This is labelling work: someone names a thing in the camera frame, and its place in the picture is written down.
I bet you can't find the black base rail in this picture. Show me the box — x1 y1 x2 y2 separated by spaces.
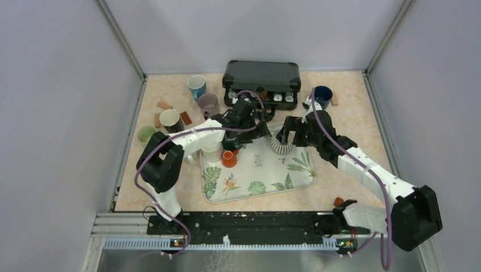
146 211 370 249

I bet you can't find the dark blue mug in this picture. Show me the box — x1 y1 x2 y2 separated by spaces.
313 86 334 110

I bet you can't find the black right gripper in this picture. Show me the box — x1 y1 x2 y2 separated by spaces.
276 116 321 149

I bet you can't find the small red-brown block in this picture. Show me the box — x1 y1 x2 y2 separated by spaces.
334 197 344 207

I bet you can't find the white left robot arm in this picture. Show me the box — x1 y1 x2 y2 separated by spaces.
134 100 275 234

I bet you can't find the floral white serving tray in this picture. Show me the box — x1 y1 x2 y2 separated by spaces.
200 123 317 203

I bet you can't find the light green mug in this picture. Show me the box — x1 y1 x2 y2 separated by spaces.
137 126 157 143

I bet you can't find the wooden block right rear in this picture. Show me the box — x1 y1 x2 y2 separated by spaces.
331 92 339 107

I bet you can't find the wooden block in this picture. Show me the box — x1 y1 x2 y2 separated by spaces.
180 111 192 126
157 101 173 110
331 92 339 107

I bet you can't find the grey striped ribbed cup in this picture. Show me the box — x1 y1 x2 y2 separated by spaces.
270 130 294 155

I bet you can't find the lilac purple mug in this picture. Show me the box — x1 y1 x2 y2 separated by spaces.
197 93 220 120

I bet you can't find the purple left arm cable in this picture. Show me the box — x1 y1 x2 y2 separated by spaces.
134 90 265 260

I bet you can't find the white ribbed mug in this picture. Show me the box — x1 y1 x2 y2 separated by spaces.
201 142 223 163

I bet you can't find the light blue dotted mug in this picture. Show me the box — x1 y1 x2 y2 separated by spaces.
187 75 207 102

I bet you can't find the wooden block left upper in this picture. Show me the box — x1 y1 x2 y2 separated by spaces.
157 101 173 110

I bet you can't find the dark teal mug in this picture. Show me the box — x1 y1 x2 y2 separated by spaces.
222 137 241 151

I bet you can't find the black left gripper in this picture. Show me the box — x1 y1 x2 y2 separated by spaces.
237 110 271 145

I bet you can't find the wooden block left lower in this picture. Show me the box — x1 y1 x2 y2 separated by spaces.
180 111 192 126

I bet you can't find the black glossy mug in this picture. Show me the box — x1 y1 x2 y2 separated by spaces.
159 109 184 133

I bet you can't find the dark green carrying case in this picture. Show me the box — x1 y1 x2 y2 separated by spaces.
222 59 301 111

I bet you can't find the small orange cup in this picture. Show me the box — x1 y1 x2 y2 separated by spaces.
221 150 238 168

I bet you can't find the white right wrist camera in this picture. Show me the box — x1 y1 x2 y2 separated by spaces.
302 97 323 123

